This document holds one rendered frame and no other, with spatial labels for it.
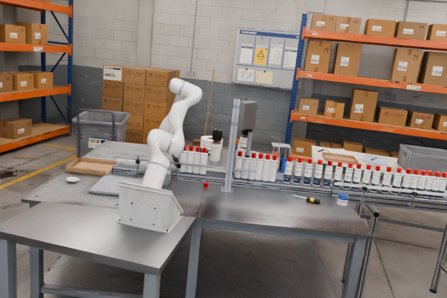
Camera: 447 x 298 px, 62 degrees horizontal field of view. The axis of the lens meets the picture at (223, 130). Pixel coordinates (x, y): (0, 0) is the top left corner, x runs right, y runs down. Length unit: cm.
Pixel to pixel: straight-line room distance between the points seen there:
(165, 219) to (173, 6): 596
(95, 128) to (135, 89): 154
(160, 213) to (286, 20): 555
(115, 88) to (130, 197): 438
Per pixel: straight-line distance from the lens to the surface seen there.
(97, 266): 297
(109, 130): 488
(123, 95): 634
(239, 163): 279
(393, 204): 311
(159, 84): 609
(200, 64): 737
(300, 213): 252
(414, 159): 409
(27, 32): 659
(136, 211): 210
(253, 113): 264
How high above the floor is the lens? 180
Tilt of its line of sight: 12 degrees down
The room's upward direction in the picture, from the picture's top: 6 degrees clockwise
